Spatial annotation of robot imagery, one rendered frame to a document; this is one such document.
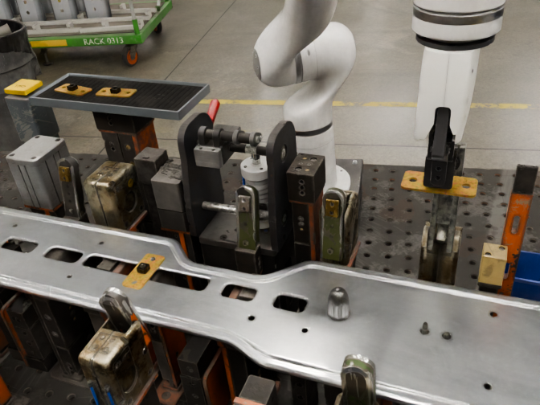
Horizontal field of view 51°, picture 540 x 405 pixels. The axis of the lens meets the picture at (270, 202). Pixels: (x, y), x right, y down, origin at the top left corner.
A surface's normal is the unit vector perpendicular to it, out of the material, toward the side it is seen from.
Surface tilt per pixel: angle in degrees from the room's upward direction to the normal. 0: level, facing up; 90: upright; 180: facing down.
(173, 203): 90
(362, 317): 0
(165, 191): 90
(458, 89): 84
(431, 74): 81
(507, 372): 0
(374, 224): 0
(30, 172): 90
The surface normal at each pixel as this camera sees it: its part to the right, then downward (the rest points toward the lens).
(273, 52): -0.76, 0.27
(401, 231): -0.08, -0.82
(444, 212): -0.36, 0.43
